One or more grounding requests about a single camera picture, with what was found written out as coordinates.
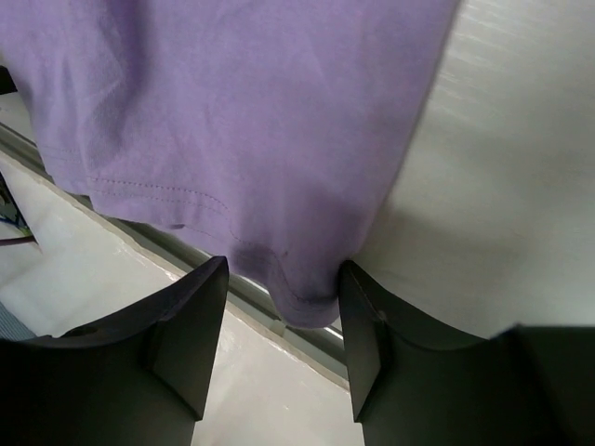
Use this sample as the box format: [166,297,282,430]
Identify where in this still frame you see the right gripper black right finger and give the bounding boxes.
[340,261,594,445]

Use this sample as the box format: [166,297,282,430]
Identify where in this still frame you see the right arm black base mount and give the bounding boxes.
[0,66,18,95]

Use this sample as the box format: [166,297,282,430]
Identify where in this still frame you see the purple t shirt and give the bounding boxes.
[1,1,457,328]

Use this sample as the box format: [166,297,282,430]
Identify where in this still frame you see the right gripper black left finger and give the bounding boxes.
[1,256,229,446]

